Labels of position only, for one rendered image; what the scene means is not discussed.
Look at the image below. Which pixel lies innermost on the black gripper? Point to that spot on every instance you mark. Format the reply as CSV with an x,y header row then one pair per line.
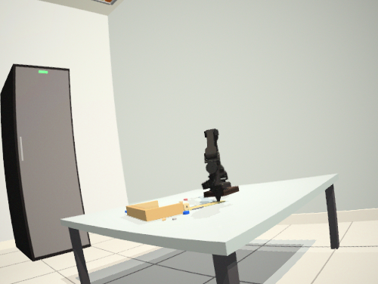
x,y
218,189

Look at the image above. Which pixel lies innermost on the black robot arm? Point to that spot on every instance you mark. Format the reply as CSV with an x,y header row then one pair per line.
x,y
212,157

